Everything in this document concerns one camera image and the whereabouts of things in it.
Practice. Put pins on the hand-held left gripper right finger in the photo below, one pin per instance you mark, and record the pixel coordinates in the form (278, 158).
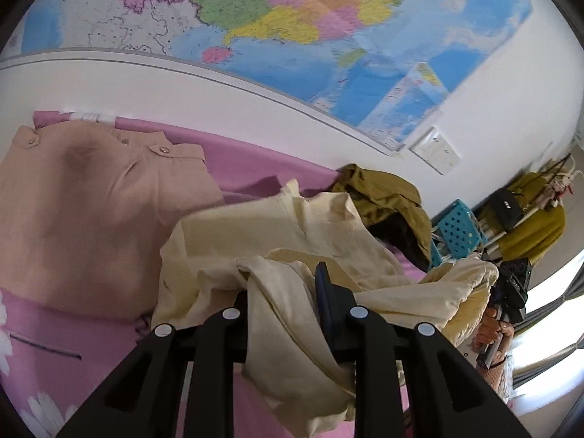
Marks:
(325, 301)

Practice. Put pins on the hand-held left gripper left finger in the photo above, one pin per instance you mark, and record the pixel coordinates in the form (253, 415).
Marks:
(223, 328)

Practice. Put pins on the cream yellow shirt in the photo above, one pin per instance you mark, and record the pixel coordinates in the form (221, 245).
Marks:
(273, 246)

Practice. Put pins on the peach pink shirt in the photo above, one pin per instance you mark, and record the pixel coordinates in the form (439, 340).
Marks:
(91, 219)

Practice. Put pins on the person's right forearm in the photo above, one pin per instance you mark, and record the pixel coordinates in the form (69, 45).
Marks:
(502, 378)

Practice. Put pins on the person's right hand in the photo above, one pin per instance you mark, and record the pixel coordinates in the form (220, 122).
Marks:
(490, 328)

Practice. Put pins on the white coat rack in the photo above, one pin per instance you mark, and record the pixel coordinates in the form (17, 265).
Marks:
(495, 240)

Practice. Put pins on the mustard yellow sweater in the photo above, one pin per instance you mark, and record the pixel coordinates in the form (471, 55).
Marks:
(538, 232)

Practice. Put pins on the blue perforated plastic rack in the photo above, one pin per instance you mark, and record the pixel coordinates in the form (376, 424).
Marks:
(456, 232)

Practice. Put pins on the grey window curtain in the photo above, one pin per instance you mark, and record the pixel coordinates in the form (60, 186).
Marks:
(547, 360)

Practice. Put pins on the plush doll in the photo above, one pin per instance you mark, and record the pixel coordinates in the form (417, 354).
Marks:
(556, 189)

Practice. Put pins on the olive green garment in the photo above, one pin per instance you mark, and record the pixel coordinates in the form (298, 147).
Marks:
(383, 196)

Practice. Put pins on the pink floral bedsheet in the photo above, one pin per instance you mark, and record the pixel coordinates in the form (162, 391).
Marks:
(54, 337)

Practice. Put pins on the white wall socket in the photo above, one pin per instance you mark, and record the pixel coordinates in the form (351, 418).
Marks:
(424, 142)
(437, 153)

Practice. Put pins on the colourful wall map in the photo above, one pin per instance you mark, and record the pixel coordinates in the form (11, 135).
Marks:
(273, 9)

